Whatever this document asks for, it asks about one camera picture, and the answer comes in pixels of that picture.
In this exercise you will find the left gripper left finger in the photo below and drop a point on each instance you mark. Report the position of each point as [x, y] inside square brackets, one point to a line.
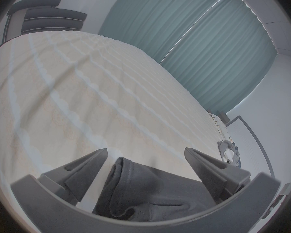
[80, 176]

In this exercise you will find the black T-shirt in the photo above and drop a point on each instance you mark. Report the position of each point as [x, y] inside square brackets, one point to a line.
[148, 190]

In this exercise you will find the bed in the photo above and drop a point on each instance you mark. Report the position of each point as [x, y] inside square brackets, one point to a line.
[99, 93]

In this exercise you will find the blue-green curtain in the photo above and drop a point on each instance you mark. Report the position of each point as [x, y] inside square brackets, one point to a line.
[220, 57]
[160, 18]

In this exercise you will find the black chest of drawers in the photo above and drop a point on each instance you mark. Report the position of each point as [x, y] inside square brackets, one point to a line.
[53, 19]

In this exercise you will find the white printed pillow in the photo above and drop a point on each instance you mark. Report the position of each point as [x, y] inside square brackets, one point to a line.
[220, 127]

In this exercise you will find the grey bedside table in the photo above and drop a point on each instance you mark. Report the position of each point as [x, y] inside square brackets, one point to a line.
[222, 116]

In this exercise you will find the black dressing table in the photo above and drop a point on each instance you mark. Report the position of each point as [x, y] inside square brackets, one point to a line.
[34, 3]

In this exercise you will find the pile of clothes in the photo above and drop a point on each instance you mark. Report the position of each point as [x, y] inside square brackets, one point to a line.
[229, 154]

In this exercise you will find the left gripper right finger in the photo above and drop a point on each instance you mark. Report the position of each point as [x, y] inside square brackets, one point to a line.
[220, 176]

